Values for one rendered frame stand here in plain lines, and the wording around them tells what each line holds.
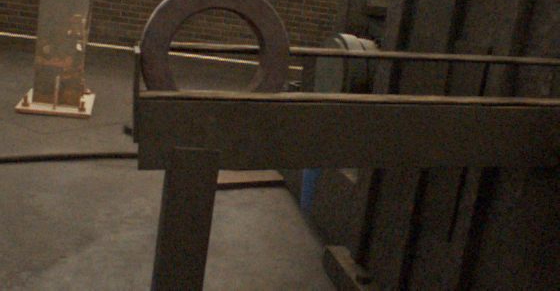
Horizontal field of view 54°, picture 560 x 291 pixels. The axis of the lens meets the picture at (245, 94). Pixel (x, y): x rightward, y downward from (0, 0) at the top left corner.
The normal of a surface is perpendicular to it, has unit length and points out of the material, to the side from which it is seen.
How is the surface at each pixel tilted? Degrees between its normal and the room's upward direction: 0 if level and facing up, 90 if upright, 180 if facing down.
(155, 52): 90
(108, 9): 90
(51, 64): 90
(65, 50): 90
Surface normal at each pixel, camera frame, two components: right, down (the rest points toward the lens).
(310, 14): 0.21, 0.19
